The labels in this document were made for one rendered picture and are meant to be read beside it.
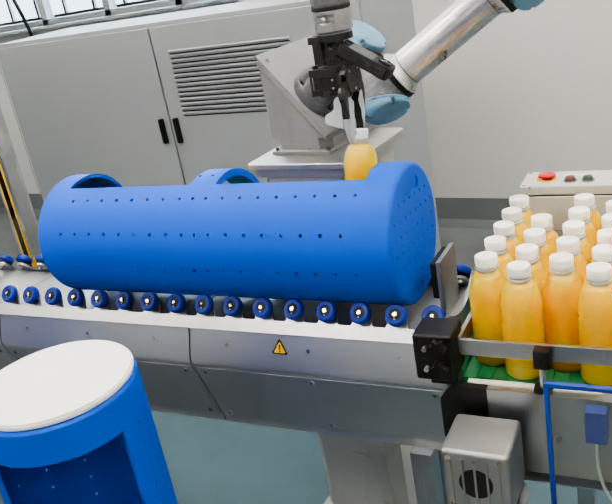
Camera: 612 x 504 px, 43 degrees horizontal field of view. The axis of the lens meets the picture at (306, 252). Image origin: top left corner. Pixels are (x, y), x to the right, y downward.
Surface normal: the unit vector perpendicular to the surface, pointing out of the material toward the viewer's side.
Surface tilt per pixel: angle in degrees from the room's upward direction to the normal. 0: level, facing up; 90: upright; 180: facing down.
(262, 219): 58
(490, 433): 0
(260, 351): 71
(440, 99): 90
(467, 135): 90
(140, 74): 90
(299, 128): 90
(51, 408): 0
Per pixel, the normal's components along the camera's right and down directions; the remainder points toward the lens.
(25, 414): -0.17, -0.92
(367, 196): -0.40, -0.45
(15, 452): -0.23, 0.40
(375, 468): -0.49, 0.40
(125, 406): 0.90, 0.00
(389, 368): -0.46, 0.07
